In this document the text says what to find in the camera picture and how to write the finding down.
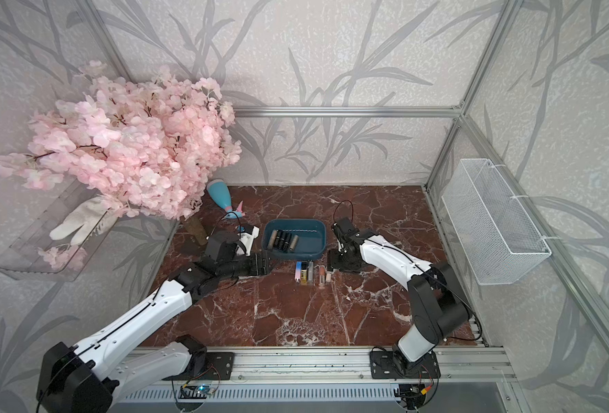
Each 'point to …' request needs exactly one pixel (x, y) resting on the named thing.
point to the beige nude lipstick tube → (273, 239)
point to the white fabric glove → (95, 216)
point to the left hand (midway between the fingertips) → (274, 260)
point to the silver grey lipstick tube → (310, 272)
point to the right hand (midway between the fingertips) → (334, 266)
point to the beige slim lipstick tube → (293, 243)
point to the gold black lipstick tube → (304, 273)
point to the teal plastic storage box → (311, 243)
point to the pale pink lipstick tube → (329, 277)
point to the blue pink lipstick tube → (298, 274)
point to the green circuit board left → (195, 391)
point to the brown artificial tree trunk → (194, 226)
